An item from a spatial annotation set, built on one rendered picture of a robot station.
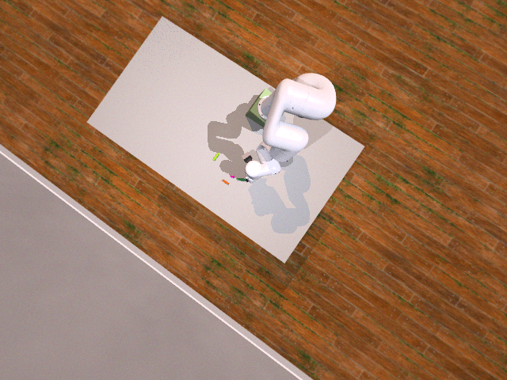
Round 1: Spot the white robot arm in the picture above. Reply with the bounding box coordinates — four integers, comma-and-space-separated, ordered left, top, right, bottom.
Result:
242, 73, 336, 180

